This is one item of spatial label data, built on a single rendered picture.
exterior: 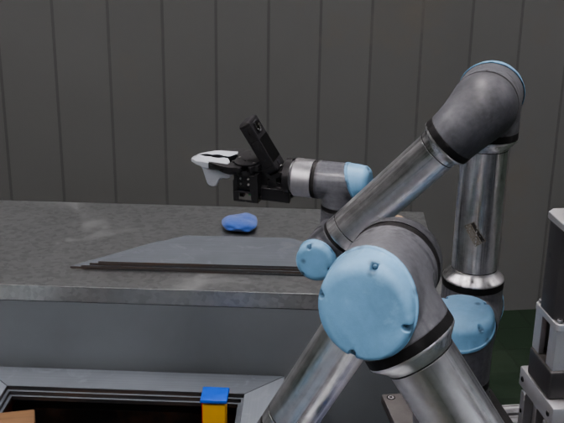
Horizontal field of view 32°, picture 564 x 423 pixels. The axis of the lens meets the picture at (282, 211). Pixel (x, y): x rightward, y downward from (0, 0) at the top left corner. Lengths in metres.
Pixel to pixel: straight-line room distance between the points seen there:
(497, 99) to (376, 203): 0.27
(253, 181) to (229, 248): 0.64
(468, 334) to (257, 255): 0.87
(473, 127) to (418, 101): 2.70
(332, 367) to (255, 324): 1.05
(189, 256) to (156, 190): 1.81
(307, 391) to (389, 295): 0.32
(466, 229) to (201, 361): 0.87
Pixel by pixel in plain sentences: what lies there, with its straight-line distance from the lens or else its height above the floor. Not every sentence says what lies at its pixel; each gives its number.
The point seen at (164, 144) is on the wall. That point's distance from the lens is 4.20.
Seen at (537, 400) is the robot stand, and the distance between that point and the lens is 1.58.
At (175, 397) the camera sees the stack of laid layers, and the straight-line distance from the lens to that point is 2.32.
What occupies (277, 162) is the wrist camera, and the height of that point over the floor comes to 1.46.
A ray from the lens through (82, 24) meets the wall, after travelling 4.09.
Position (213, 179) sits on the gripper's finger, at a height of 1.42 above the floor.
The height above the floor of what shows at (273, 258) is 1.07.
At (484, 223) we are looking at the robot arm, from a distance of 1.81.
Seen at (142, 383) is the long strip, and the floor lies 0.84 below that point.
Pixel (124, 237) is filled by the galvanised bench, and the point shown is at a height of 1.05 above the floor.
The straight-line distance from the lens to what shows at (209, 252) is 2.48.
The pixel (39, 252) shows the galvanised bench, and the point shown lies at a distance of 2.60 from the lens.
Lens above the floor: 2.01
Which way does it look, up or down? 20 degrees down
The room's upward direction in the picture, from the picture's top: 1 degrees clockwise
